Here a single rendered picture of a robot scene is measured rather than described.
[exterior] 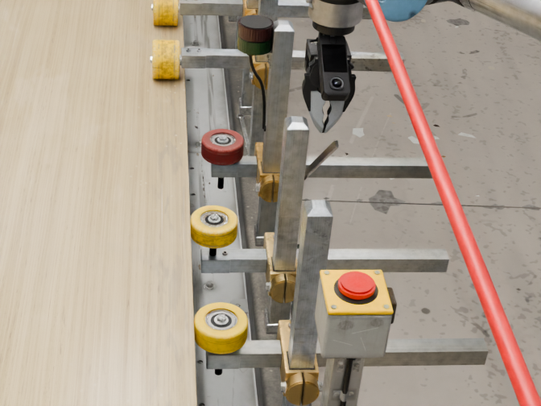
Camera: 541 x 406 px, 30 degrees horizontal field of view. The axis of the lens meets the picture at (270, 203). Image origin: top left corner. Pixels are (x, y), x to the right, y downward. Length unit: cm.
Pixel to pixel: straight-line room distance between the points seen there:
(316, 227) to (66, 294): 43
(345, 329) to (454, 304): 195
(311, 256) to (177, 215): 41
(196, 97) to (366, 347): 160
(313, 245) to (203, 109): 125
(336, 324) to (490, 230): 229
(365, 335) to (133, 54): 125
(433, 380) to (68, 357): 149
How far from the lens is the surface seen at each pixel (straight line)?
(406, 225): 329
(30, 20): 236
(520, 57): 447
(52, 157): 187
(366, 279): 109
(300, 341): 147
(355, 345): 110
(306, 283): 140
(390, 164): 197
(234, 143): 189
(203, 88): 266
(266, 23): 174
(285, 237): 166
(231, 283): 201
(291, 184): 160
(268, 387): 170
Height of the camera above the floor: 192
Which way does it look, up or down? 35 degrees down
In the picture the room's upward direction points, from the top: 5 degrees clockwise
